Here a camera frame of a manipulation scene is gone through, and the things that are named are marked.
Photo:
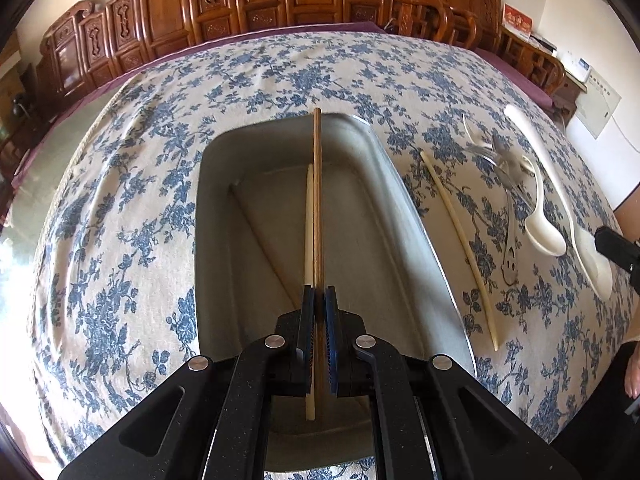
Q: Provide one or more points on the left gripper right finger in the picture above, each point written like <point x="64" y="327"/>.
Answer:
<point x="333" y="336"/>

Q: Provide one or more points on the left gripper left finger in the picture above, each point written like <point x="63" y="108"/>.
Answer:
<point x="305" y="339"/>

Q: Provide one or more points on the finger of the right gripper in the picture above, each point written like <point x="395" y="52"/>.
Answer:
<point x="617" y="248"/>

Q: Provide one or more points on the large white ceramic spoon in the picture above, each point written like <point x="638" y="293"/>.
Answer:
<point x="596" y="268"/>

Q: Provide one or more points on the pale chopstick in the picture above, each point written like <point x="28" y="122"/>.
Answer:
<point x="309" y="267"/>
<point x="466" y="247"/>

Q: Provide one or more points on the metal rectangular tray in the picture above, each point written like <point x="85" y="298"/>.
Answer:
<point x="250" y="239"/>

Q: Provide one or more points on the blue floral tablecloth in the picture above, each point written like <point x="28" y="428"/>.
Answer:
<point x="114" y="307"/>

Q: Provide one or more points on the steel fork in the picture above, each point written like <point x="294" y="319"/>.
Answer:
<point x="514" y="165"/>
<point x="500" y="170"/>

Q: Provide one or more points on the red card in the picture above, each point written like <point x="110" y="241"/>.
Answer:
<point x="516" y="21"/>

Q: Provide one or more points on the carved wooden bench back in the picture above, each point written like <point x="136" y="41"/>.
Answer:
<point x="88" y="47"/>

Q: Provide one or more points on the steel smiley handle spoon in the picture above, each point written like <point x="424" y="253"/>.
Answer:
<point x="509" y="267"/>

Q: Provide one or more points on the white wall panel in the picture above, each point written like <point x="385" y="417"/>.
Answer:
<point x="595" y="106"/>

